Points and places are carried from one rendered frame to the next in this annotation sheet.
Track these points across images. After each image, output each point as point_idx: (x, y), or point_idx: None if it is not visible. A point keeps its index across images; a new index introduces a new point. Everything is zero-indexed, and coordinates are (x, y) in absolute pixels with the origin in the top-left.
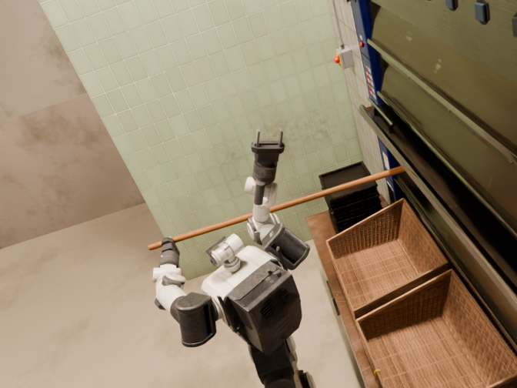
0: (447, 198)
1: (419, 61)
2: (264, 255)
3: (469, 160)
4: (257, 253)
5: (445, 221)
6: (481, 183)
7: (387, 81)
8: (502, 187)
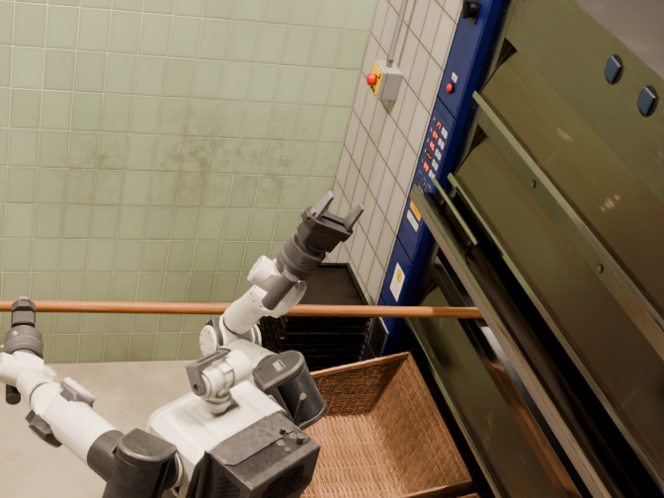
0: (555, 394)
1: (575, 180)
2: (268, 399)
3: (605, 351)
4: (255, 392)
5: (552, 429)
6: (616, 390)
7: (473, 167)
8: (652, 408)
